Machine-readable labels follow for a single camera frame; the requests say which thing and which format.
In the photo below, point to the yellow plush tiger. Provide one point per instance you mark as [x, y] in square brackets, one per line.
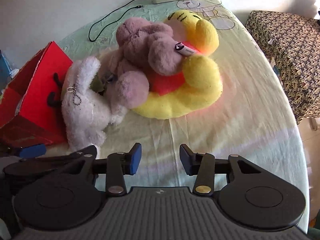
[200, 80]

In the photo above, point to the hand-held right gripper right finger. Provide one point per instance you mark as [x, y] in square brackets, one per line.
[186, 160]

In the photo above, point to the blue plastic packet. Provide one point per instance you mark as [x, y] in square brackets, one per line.
[5, 65]

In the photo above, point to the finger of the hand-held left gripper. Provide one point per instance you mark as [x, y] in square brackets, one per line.
[37, 166]
[32, 151]

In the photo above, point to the white plush rabbit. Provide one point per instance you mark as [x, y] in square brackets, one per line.
[82, 110]

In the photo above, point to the red cardboard box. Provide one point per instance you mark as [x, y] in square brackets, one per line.
[37, 80]

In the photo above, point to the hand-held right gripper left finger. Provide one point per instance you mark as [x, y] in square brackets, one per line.
[135, 160]

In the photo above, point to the floral covered stool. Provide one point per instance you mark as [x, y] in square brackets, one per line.
[295, 55]

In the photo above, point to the mauve plush bear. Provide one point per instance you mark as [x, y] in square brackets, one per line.
[140, 42]

